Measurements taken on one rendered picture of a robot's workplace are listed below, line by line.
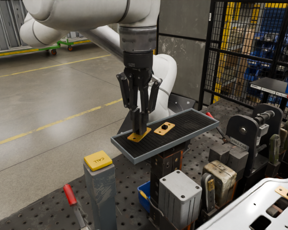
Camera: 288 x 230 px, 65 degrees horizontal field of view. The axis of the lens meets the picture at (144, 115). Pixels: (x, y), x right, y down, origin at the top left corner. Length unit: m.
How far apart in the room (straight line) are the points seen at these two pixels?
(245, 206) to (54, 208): 0.82
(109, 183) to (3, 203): 1.77
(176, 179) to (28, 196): 1.84
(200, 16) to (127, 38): 2.73
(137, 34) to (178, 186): 0.40
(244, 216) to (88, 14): 0.66
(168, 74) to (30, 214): 0.93
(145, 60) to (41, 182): 2.03
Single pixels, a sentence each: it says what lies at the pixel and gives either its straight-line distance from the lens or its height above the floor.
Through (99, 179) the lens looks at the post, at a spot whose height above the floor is 1.12.
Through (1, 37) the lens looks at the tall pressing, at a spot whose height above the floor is 0.62.
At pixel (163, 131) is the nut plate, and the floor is 1.16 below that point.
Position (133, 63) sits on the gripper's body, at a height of 1.42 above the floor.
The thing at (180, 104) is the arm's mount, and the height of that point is 1.01.
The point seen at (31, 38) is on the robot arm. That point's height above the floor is 1.43.
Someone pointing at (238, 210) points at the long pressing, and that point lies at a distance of 0.79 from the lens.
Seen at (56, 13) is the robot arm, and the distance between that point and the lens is 0.42.
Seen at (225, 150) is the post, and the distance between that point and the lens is 0.83.
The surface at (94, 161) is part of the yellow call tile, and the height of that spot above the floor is 1.16.
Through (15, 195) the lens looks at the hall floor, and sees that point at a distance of 2.42.
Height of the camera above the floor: 1.56
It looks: 28 degrees down
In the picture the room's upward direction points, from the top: straight up
